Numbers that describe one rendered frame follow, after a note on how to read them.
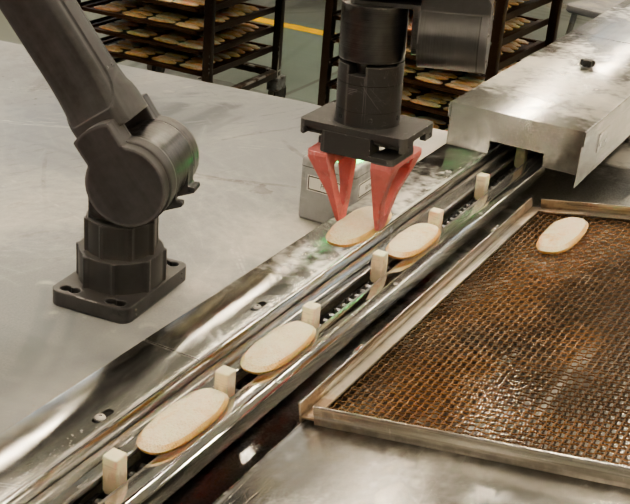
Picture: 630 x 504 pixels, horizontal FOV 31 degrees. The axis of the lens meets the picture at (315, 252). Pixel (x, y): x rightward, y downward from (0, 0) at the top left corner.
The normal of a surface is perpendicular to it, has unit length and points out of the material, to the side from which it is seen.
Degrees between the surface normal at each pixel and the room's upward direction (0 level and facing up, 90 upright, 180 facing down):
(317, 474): 10
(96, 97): 79
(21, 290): 0
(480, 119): 90
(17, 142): 0
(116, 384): 0
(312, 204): 90
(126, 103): 55
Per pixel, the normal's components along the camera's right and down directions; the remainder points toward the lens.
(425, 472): -0.07, -0.94
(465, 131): -0.48, 0.33
